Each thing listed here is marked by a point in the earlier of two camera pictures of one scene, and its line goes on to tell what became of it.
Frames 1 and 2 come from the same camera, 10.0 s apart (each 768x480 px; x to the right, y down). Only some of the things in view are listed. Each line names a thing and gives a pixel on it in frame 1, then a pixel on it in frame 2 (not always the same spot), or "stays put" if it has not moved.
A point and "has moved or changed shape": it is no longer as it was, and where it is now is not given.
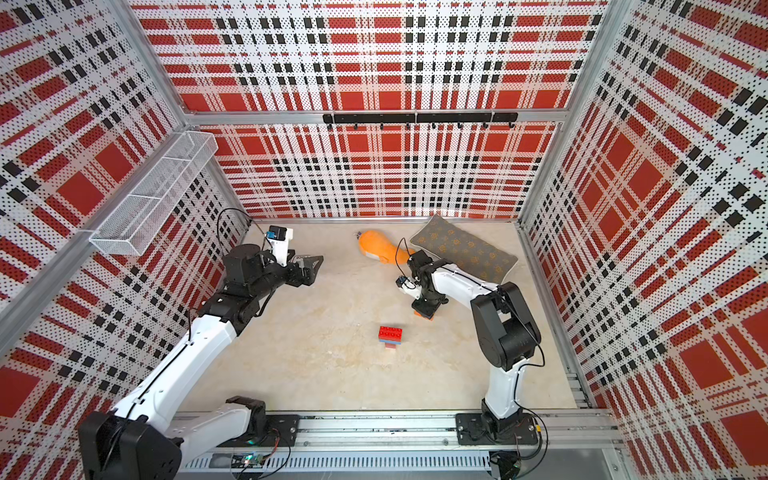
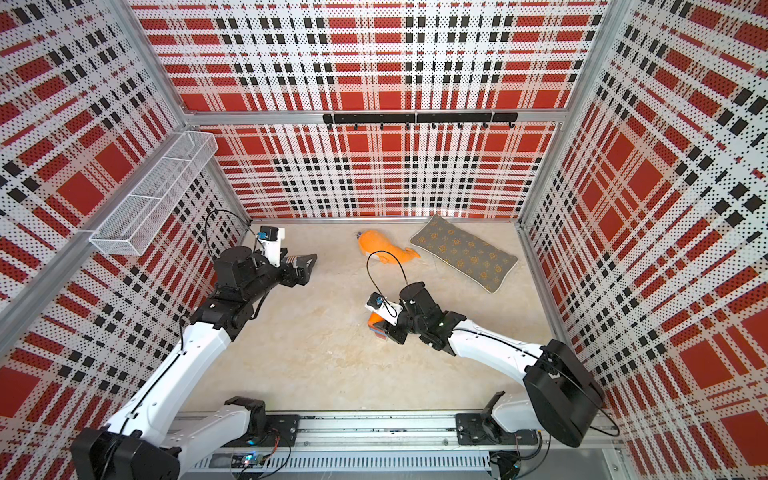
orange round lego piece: x=420 y=315 has moved or changed shape
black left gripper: x=308 y=275 stays put
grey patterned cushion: x=450 y=244 stays put
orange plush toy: x=378 y=246 stays put
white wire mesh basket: x=132 y=230 stays put
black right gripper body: x=427 y=303 -> x=406 y=325
